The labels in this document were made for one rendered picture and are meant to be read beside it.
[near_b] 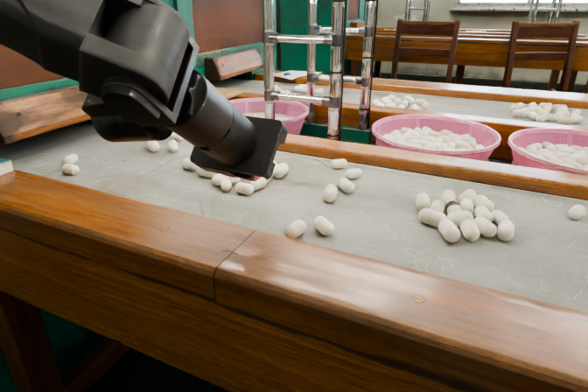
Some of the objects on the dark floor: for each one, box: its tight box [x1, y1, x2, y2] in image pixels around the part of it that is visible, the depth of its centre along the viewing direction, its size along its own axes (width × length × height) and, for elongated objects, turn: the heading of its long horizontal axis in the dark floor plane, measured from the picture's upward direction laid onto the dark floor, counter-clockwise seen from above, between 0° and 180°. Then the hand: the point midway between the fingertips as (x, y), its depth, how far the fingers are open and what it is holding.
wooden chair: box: [390, 18, 460, 83], centre depth 277 cm, size 44×43×91 cm
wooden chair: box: [501, 21, 580, 92], centre depth 255 cm, size 44×43×91 cm
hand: (267, 168), depth 53 cm, fingers closed
